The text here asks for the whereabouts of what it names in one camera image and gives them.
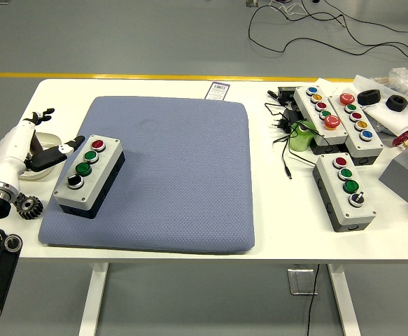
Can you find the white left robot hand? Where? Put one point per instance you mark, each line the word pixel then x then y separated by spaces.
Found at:
pixel 13 147

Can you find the grey four-button control box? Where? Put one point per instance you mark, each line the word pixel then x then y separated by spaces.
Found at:
pixel 84 175
pixel 333 196

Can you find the grey five-button control box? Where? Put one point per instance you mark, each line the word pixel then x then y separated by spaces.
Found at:
pixel 310 110
pixel 373 147

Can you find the dark cylindrical capacitor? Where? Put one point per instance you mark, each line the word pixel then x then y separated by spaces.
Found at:
pixel 35 143

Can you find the beige shallow tray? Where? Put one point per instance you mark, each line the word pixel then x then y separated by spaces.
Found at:
pixel 49 139

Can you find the dark metal gear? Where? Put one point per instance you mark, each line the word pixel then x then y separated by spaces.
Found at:
pixel 28 207

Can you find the blue-grey textured mat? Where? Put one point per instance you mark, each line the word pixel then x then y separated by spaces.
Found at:
pixel 172 157

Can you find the white table leg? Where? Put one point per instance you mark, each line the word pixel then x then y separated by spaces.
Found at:
pixel 93 301
pixel 345 301

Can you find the purple-edged white label card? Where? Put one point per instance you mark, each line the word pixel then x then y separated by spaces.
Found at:
pixel 217 91

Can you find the small black electronic module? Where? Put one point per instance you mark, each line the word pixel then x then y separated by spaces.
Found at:
pixel 287 94

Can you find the light green cup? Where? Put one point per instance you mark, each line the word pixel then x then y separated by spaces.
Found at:
pixel 300 141

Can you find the metal floor socket plate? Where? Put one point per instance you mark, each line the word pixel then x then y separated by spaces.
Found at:
pixel 296 281

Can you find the white paper sheet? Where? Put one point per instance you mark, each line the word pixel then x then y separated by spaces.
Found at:
pixel 324 84
pixel 392 117

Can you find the small red part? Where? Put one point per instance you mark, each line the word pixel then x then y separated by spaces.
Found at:
pixel 399 140

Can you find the grey block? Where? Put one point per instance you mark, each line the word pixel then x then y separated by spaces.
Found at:
pixel 401 178

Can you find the clear bubble wrap bag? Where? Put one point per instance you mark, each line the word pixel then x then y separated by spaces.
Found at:
pixel 404 78

